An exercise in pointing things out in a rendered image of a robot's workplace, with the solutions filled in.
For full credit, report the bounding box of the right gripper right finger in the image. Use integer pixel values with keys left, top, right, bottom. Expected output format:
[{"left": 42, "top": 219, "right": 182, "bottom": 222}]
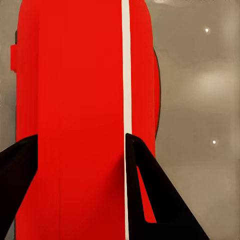
[{"left": 125, "top": 133, "right": 210, "bottom": 240}]

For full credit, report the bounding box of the radio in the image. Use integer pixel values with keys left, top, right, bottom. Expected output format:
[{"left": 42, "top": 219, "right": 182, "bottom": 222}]
[{"left": 10, "top": 0, "right": 161, "bottom": 240}]

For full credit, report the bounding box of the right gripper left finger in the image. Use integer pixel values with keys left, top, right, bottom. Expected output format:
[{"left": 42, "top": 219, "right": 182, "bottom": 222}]
[{"left": 0, "top": 134, "right": 38, "bottom": 240}]

